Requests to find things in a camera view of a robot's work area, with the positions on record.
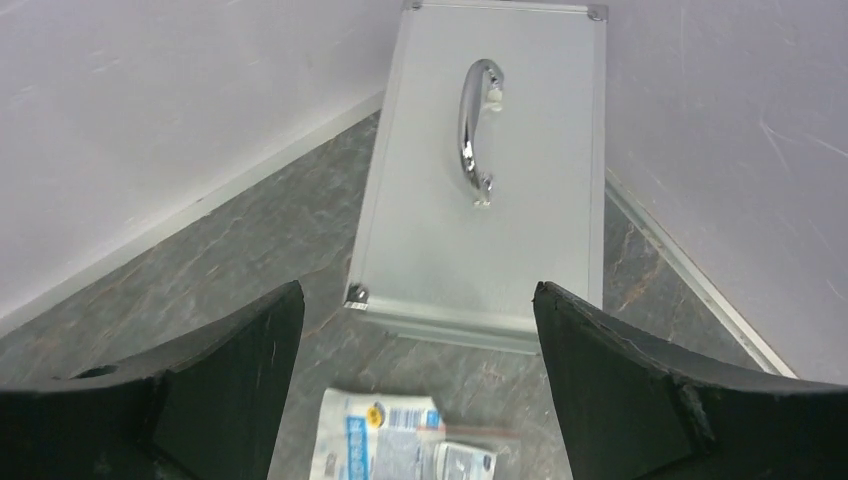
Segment clear bag of wipes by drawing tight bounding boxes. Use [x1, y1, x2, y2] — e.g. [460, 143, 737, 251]
[309, 388, 521, 480]

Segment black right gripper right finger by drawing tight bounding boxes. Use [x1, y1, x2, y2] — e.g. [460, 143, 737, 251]
[533, 282, 847, 479]

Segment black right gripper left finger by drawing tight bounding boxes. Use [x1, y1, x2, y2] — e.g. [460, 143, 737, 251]
[1, 281, 305, 479]

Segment silver metal case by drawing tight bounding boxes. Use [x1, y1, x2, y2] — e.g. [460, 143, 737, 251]
[344, 1, 609, 355]

